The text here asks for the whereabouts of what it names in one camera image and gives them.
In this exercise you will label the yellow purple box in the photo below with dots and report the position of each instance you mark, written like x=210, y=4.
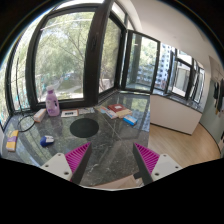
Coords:
x=12, y=141

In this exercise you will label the red book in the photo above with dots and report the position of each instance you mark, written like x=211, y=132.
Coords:
x=116, y=107

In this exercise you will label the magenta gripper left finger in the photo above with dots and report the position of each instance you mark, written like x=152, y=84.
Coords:
x=70, y=166

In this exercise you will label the blue packet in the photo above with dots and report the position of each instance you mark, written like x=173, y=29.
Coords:
x=130, y=120

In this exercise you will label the beige flat box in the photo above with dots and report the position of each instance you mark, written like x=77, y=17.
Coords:
x=123, y=113

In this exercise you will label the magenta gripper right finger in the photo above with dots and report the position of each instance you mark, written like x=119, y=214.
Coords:
x=153, y=166

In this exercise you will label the round black mouse pad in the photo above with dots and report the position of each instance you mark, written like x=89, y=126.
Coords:
x=84, y=127

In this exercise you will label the purple lotion bottle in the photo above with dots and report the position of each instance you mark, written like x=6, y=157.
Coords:
x=52, y=104

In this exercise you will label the white flat card box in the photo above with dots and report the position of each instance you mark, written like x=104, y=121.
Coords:
x=69, y=113

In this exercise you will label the small orange white box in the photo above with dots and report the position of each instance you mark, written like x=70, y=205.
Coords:
x=38, y=117

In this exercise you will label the blue and white mouse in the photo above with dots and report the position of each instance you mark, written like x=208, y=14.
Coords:
x=46, y=141

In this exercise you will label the light blue booklet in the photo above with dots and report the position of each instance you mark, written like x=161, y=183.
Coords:
x=108, y=112

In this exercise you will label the black open window frame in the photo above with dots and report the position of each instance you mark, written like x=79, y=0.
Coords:
x=140, y=63

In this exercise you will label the grey flat pamphlet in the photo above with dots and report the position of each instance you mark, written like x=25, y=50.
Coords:
x=86, y=110

